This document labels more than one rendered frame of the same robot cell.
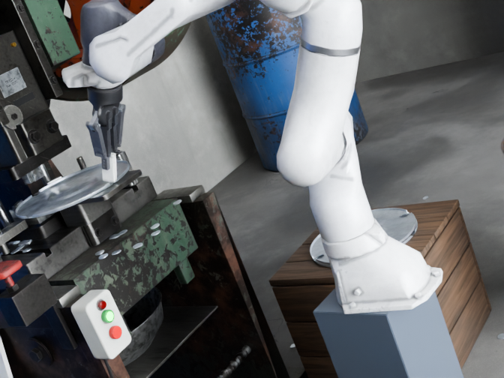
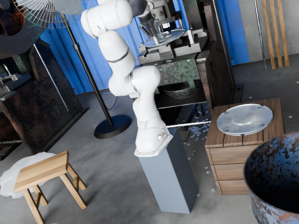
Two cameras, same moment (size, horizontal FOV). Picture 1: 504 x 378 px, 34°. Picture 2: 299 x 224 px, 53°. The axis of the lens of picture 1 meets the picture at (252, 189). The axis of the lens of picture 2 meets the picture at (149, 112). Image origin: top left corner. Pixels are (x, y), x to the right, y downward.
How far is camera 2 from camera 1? 1.94 m
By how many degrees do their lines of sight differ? 72
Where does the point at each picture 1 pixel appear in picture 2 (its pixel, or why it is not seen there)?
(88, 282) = not seen: hidden behind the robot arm
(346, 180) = (139, 100)
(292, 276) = (215, 111)
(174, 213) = (191, 62)
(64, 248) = (152, 57)
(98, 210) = (164, 50)
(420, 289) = (142, 152)
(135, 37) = not seen: hidden behind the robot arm
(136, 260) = (167, 72)
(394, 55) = not seen: outside the picture
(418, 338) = (152, 165)
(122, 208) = (181, 51)
